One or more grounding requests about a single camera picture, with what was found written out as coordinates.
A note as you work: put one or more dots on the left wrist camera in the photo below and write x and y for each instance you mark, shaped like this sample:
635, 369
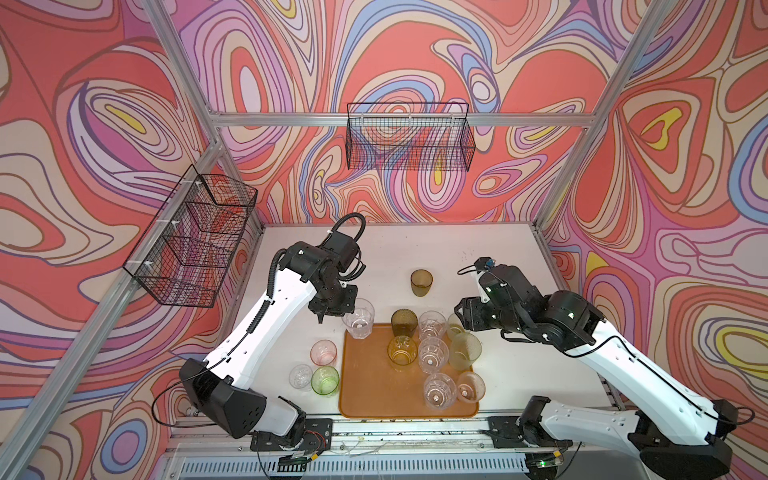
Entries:
346, 255

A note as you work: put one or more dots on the small clear glass left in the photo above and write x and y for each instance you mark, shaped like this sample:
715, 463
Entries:
300, 376

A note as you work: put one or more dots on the yellow glass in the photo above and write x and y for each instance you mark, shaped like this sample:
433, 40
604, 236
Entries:
402, 351

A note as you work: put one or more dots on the pink glass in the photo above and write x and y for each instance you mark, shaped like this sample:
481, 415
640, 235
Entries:
471, 387
323, 353

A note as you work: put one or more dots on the tall pale green glass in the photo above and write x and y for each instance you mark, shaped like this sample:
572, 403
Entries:
464, 350

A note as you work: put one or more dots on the black wire basket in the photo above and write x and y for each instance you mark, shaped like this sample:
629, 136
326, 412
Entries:
199, 228
409, 136

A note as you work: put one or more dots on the dark olive glass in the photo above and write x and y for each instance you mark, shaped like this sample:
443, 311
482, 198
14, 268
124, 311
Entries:
404, 322

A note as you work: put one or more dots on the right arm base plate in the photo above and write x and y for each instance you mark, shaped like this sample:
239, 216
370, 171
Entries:
512, 432

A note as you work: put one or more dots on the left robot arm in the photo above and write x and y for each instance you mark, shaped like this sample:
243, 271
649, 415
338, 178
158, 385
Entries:
300, 277

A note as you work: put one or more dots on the brown plastic tray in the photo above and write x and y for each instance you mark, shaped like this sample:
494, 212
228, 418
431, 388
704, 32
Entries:
373, 387

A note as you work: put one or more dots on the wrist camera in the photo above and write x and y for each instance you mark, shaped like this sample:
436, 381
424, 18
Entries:
503, 284
346, 255

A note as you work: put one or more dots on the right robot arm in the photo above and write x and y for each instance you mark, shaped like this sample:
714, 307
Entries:
675, 432

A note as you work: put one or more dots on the back black wire basket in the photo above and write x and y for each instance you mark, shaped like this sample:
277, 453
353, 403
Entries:
409, 136

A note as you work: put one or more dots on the bright green glass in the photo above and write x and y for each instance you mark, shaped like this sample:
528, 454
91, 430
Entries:
325, 380

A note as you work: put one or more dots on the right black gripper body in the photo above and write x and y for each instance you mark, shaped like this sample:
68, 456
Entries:
485, 316

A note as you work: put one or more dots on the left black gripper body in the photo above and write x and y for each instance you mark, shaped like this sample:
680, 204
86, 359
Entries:
338, 302

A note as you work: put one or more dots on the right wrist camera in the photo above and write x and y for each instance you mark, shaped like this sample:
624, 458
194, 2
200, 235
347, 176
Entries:
503, 284

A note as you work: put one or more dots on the small pale green glass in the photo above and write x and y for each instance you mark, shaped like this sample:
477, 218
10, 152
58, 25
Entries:
454, 326

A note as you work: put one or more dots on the brown glass back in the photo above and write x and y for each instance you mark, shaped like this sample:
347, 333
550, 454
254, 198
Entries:
421, 281

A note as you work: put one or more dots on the left black wire basket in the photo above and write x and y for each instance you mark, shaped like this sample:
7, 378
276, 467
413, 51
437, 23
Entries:
199, 228

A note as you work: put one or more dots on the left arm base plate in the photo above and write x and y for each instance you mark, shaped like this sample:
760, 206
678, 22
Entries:
313, 435

